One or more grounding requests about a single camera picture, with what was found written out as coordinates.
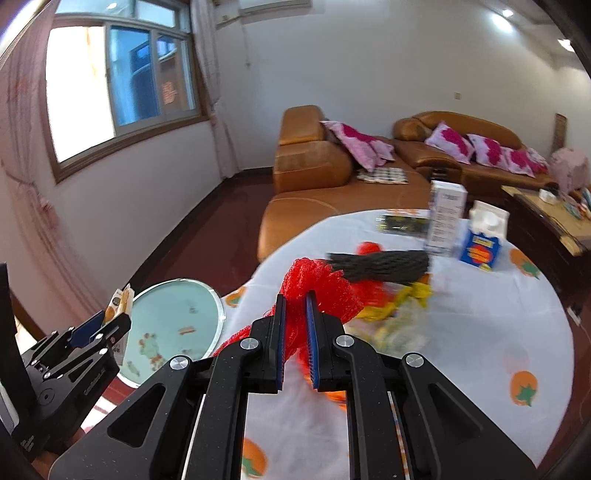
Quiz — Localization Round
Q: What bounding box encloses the wooden coffee table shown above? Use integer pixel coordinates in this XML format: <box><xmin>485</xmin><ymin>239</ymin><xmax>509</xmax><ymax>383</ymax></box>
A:
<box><xmin>501</xmin><ymin>185</ymin><xmax>591</xmax><ymax>296</ymax></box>

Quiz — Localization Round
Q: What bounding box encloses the small white and orange carton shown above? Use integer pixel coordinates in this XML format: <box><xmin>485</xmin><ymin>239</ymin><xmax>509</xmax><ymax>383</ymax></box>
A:
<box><xmin>105</xmin><ymin>285</ymin><xmax>136</xmax><ymax>366</ymax></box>

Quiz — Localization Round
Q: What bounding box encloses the white air conditioner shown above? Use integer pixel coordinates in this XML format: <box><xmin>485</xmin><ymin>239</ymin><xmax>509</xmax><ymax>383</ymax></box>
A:
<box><xmin>238</xmin><ymin>0</ymin><xmax>297</xmax><ymax>13</ymax></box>

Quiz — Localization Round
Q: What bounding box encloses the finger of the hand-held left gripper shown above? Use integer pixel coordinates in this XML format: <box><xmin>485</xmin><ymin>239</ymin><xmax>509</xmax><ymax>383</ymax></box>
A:
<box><xmin>32</xmin><ymin>311</ymin><xmax>106</xmax><ymax>366</ymax></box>
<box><xmin>44</xmin><ymin>313</ymin><xmax>133</xmax><ymax>378</ymax></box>

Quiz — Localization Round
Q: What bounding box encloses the black foam net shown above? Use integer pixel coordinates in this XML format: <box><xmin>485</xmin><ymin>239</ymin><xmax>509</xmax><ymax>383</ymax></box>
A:
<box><xmin>327</xmin><ymin>249</ymin><xmax>431</xmax><ymax>284</ymax></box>

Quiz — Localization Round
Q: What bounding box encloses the wooden board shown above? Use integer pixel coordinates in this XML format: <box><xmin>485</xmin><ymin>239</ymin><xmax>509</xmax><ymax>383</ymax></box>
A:
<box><xmin>554</xmin><ymin>113</ymin><xmax>568</xmax><ymax>158</ymax></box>

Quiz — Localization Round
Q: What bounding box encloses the tall white and blue box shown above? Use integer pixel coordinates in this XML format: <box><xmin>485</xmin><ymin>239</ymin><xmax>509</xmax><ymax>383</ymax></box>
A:
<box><xmin>425</xmin><ymin>181</ymin><xmax>467</xmax><ymax>257</ymax></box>

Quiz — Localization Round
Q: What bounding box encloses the checkered cloth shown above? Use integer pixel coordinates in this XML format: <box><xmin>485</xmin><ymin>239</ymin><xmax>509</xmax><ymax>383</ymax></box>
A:
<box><xmin>357</xmin><ymin>167</ymin><xmax>410</xmax><ymax>186</ymax></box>

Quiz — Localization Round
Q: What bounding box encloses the window with wooden frame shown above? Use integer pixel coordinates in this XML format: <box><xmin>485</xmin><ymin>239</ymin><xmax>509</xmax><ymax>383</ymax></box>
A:
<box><xmin>39</xmin><ymin>8</ymin><xmax>209</xmax><ymax>184</ymax></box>

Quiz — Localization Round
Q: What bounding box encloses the blue and white milk carton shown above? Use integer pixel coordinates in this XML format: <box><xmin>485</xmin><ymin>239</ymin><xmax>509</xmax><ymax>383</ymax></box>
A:
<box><xmin>458</xmin><ymin>200</ymin><xmax>509</xmax><ymax>271</ymax></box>

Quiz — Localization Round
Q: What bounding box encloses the tan leather chaise sofa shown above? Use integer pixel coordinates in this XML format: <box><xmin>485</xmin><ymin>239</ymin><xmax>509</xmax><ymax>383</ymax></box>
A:
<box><xmin>257</xmin><ymin>105</ymin><xmax>462</xmax><ymax>265</ymax></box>

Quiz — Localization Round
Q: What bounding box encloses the pink floral pillow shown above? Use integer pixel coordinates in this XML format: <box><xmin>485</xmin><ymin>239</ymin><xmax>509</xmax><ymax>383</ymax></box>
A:
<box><xmin>322</xmin><ymin>120</ymin><xmax>396</xmax><ymax>171</ymax></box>
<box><xmin>425</xmin><ymin>122</ymin><xmax>476</xmax><ymax>165</ymax></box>
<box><xmin>467</xmin><ymin>134</ymin><xmax>509</xmax><ymax>168</ymax></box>
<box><xmin>505</xmin><ymin>148</ymin><xmax>550</xmax><ymax>179</ymax></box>

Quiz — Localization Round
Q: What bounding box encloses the pale tied curtain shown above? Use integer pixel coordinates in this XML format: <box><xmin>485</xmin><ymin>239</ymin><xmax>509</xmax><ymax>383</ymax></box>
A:
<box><xmin>189</xmin><ymin>0</ymin><xmax>242</xmax><ymax>177</ymax></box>

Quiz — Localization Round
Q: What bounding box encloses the white tablecloth with orange print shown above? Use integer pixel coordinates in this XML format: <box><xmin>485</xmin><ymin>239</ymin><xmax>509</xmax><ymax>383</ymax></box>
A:
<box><xmin>215</xmin><ymin>209</ymin><xmax>581</xmax><ymax>480</ymax></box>

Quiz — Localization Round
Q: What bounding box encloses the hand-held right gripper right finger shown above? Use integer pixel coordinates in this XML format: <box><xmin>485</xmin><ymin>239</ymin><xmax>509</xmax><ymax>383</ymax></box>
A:
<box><xmin>306</xmin><ymin>292</ymin><xmax>539</xmax><ymax>480</ymax></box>

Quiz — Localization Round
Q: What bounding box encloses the red foam net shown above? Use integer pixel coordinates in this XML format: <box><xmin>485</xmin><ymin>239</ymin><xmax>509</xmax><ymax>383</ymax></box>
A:
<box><xmin>212</xmin><ymin>257</ymin><xmax>393</xmax><ymax>372</ymax></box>

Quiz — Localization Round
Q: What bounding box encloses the pink garment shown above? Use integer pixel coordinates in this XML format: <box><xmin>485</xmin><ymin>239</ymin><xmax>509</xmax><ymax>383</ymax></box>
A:
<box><xmin>549</xmin><ymin>148</ymin><xmax>591</xmax><ymax>195</ymax></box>

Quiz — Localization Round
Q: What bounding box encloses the round basin with cartoon print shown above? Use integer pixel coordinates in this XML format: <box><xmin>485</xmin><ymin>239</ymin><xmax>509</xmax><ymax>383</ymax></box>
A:
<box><xmin>115</xmin><ymin>278</ymin><xmax>226</xmax><ymax>387</ymax></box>

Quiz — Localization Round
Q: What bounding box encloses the yellow wrapper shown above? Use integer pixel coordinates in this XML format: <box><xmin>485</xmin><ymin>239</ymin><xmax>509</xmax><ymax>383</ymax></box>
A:
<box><xmin>392</xmin><ymin>276</ymin><xmax>435</xmax><ymax>308</ymax></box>
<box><xmin>358</xmin><ymin>300</ymin><xmax>403</xmax><ymax>322</ymax></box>

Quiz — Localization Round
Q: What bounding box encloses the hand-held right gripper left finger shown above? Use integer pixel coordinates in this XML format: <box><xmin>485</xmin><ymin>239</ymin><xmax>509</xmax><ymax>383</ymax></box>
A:
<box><xmin>48</xmin><ymin>293</ymin><xmax>285</xmax><ymax>480</ymax></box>

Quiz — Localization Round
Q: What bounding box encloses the dark green seaweed packet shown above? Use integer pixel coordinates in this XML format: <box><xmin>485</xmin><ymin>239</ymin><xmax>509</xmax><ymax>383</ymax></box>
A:
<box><xmin>376</xmin><ymin>213</ymin><xmax>430</xmax><ymax>237</ymax></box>

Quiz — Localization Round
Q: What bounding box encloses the crumpled pale plastic bag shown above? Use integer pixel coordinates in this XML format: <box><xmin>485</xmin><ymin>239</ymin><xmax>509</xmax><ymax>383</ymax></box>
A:
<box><xmin>369</xmin><ymin>307</ymin><xmax>435</xmax><ymax>354</ymax></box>

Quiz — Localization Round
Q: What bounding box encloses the sheer pink curtain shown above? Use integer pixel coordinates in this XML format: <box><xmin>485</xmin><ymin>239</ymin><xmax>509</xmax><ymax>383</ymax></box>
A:
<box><xmin>0</xmin><ymin>0</ymin><xmax>95</xmax><ymax>324</ymax></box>

